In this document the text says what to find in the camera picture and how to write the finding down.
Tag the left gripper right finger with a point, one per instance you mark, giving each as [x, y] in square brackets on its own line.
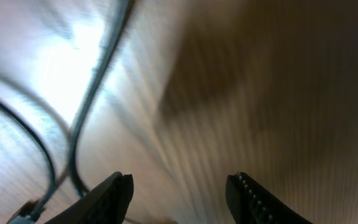
[250, 203]

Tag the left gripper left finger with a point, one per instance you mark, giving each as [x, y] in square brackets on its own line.
[107, 203]

